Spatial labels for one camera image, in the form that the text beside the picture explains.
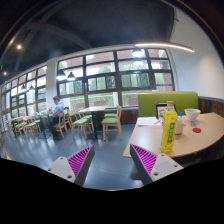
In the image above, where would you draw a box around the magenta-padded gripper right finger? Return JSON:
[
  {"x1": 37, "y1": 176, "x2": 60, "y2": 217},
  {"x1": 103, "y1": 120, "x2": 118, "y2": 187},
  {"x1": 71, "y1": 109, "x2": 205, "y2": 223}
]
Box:
[{"x1": 129, "y1": 143, "x2": 184, "y2": 186}]

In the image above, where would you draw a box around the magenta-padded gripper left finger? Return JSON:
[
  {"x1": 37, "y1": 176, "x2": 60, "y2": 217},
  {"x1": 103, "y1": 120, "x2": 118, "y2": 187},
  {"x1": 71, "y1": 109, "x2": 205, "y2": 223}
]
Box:
[{"x1": 46, "y1": 144, "x2": 96, "y2": 187}]

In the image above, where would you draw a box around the yellow drink bottle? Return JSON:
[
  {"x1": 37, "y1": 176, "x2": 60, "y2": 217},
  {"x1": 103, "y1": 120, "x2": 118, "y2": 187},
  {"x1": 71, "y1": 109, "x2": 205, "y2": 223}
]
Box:
[{"x1": 160, "y1": 100, "x2": 179, "y2": 154}]

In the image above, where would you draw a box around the small white bottle blue cap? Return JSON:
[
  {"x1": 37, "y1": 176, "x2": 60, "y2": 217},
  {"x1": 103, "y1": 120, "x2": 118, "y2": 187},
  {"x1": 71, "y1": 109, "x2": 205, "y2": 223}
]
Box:
[{"x1": 175, "y1": 111, "x2": 187, "y2": 136}]

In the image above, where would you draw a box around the white paper sheet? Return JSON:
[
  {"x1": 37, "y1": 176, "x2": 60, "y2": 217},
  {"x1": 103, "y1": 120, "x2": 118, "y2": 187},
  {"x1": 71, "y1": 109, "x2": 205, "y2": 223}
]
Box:
[{"x1": 136, "y1": 116, "x2": 162, "y2": 127}]

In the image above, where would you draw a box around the wooden chair green seat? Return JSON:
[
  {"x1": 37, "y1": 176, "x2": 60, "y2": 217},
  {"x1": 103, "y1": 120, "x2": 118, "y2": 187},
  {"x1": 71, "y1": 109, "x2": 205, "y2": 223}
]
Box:
[
  {"x1": 67, "y1": 109, "x2": 95, "y2": 140},
  {"x1": 100, "y1": 105, "x2": 124, "y2": 141}
]

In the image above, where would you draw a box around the dark tablet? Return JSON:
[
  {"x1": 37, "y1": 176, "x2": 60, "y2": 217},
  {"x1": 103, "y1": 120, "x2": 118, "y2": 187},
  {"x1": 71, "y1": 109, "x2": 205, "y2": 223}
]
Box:
[{"x1": 155, "y1": 102, "x2": 178, "y2": 120}]

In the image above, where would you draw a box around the person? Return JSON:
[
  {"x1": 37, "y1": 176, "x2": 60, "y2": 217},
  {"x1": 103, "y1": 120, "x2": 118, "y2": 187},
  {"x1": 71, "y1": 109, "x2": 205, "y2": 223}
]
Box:
[{"x1": 46, "y1": 95, "x2": 65, "y2": 140}]

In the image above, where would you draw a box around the group of wooden chairs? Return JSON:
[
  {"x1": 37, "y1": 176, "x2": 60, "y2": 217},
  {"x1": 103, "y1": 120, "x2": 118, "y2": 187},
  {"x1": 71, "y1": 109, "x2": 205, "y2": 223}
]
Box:
[{"x1": 4, "y1": 114, "x2": 43, "y2": 138}]

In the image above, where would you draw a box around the white cup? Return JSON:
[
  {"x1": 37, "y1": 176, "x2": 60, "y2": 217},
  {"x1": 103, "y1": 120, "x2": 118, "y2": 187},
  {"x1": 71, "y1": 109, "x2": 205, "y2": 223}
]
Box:
[{"x1": 184, "y1": 108, "x2": 202, "y2": 122}]

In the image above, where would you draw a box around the green upholstered bench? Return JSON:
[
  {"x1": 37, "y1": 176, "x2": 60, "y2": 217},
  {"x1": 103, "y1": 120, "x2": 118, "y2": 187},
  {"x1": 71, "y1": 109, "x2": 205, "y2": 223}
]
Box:
[{"x1": 137, "y1": 91, "x2": 200, "y2": 118}]

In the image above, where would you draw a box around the wooden dining table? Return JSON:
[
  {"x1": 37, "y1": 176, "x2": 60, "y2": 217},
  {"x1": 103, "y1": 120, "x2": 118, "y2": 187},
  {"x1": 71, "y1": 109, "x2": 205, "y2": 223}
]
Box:
[{"x1": 76, "y1": 105, "x2": 112, "y2": 140}]

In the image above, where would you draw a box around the long curved light bar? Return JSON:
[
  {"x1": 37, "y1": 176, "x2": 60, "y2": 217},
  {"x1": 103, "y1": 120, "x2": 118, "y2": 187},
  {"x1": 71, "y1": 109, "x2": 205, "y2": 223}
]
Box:
[{"x1": 134, "y1": 41, "x2": 196, "y2": 54}]

